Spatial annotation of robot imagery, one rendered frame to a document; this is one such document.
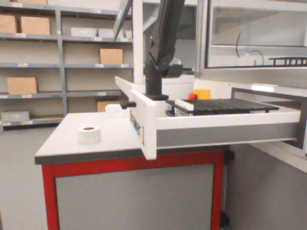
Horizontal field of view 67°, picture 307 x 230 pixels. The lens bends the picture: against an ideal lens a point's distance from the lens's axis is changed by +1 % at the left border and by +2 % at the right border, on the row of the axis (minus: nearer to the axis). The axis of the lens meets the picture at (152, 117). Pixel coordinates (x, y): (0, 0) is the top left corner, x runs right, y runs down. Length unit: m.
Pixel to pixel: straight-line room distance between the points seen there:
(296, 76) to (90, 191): 0.62
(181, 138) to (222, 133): 0.09
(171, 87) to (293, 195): 0.94
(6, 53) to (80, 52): 1.23
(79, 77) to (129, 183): 4.05
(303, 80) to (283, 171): 0.23
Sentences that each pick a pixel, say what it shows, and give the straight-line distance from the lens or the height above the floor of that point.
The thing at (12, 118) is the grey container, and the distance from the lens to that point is 4.45.
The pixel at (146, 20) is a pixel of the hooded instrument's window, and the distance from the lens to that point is 1.41.
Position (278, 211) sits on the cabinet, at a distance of 0.71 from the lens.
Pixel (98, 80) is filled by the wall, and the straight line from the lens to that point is 4.71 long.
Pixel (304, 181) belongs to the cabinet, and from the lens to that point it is 0.62.
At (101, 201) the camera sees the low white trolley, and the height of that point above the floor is 0.59.
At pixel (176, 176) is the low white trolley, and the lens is 0.77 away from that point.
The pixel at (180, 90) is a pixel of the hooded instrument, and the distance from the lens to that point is 1.42.
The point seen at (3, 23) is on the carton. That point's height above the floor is 1.68.
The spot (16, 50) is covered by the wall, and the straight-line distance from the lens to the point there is 4.79.
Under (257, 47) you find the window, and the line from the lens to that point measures 0.74.
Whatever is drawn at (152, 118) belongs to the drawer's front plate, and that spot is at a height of 0.90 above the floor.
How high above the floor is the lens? 0.98
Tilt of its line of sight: 12 degrees down
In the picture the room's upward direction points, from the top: straight up
